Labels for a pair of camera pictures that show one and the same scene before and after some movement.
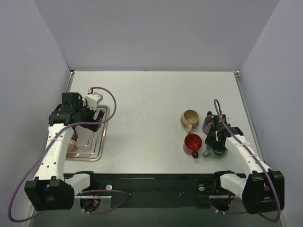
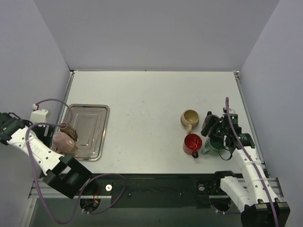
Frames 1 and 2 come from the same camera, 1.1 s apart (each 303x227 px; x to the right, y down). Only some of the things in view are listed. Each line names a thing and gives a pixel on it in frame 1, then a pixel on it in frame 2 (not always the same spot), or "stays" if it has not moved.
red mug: (192, 144) stays
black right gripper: (215, 141) -> (211, 125)
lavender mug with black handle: (207, 125) stays
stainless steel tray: (90, 143) stays
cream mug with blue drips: (189, 119) stays
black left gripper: (95, 119) -> (50, 133)
